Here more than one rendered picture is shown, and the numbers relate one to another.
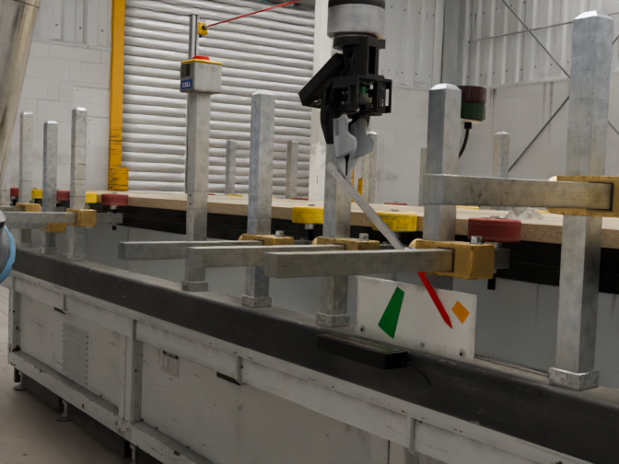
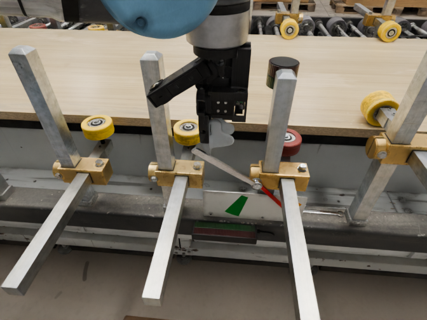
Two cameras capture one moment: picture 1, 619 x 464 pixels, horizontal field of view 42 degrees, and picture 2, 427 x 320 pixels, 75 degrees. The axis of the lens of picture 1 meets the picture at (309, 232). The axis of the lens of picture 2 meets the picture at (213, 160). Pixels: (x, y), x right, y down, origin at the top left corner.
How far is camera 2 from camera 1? 1.10 m
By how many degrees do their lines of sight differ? 57
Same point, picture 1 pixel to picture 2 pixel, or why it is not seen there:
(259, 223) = (72, 159)
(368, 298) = (215, 200)
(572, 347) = (366, 212)
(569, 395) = (366, 232)
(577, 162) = (404, 136)
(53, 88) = not seen: outside the picture
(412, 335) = (254, 214)
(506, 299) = (252, 149)
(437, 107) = (286, 93)
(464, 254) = (302, 181)
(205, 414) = not seen: hidden behind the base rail
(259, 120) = (35, 81)
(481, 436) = not seen: hidden behind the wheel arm
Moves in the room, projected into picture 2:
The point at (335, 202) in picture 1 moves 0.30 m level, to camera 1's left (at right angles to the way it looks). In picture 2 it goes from (169, 149) to (32, 233)
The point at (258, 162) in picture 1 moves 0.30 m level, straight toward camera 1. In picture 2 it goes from (52, 117) to (145, 177)
